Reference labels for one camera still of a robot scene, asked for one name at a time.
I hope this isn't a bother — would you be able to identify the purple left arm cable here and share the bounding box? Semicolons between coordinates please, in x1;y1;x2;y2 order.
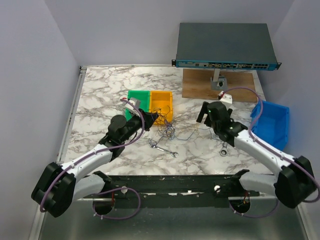
39;97;147;221

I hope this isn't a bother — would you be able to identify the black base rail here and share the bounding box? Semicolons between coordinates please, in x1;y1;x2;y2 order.
98;172;259;209

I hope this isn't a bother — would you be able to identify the brown wooden board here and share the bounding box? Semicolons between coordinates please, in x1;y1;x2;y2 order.
182;69;257;103

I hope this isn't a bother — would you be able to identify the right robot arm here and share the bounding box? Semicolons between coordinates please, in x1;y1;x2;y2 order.
196;101;320;209

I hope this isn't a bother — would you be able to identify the green plastic bin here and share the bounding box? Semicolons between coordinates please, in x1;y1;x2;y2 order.
125;90;150;121

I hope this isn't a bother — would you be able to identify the grey network switch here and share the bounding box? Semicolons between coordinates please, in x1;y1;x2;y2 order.
171;22;281;71

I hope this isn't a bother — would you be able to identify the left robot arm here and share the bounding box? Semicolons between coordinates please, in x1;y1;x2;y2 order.
31;109;159;218

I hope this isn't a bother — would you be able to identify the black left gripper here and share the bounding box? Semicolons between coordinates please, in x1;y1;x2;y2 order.
120;108;159;143

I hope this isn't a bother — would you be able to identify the blue purple cable bundle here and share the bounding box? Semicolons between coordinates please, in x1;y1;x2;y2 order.
147;106;218;148

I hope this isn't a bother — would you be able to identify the blue plastic bin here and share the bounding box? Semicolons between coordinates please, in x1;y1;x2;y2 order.
251;100;290;151

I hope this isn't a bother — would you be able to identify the yellow plastic bin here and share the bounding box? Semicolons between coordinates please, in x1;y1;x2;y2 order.
149;91;173;125

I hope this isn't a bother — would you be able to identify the silver open-end wrench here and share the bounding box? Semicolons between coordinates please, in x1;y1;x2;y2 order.
150;145;179;158

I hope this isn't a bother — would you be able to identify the aluminium frame rail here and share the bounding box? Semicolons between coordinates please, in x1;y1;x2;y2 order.
28;66;88;240

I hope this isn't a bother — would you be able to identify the silver ratchet wrench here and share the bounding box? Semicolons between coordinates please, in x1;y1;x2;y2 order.
219;142;228;157

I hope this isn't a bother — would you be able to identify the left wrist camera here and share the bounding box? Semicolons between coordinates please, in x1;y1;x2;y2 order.
125;97;141;117

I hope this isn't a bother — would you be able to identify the grey metal stand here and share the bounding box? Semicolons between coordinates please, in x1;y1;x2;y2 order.
210;69;228;91

